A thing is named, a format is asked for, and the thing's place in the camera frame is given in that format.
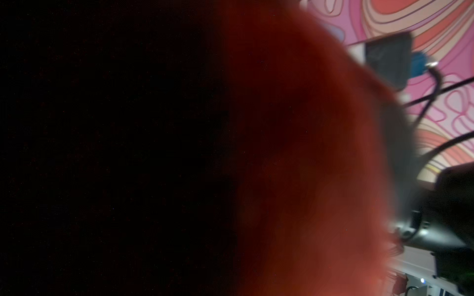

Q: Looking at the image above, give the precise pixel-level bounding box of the red plaid long-sleeve shirt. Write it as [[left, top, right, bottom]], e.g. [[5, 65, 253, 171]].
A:
[[1, 1, 397, 296]]

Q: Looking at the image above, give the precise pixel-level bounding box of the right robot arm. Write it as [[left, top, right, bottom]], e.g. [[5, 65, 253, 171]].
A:
[[389, 163, 474, 296]]

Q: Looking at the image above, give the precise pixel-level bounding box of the black clothes rack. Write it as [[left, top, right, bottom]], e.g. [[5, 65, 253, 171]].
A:
[[402, 76, 474, 109]]

